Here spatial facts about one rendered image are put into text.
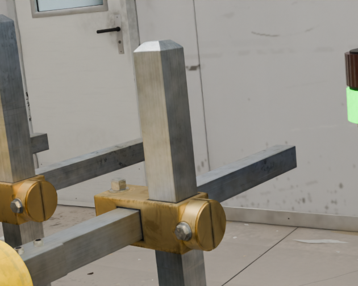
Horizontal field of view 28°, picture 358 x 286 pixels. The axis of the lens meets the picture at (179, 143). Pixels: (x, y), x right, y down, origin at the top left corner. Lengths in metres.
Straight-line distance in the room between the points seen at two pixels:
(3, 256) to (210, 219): 0.21
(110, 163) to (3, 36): 0.28
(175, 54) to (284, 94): 2.89
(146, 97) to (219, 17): 3.01
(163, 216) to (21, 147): 0.25
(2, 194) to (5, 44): 0.18
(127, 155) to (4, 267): 0.50
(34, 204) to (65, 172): 0.13
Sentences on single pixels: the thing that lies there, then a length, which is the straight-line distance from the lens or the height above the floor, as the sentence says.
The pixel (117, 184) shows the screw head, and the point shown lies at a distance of 0.75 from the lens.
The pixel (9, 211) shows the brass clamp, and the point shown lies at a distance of 0.88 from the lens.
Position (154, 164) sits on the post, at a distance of 0.69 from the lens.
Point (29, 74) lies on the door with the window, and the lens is 4.54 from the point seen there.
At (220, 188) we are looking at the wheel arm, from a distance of 0.82.
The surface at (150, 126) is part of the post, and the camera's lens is 0.69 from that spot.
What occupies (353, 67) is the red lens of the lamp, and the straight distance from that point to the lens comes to 0.50.
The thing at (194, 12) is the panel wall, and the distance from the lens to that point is 3.76.
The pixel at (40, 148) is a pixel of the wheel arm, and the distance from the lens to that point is 1.27.
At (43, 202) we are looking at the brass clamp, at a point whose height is 0.94.
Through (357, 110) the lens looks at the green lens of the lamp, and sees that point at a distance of 0.50.
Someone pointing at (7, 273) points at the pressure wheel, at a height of 0.96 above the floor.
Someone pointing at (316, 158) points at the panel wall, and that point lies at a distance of 3.56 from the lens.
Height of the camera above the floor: 1.15
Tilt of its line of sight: 11 degrees down
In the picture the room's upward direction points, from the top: 6 degrees counter-clockwise
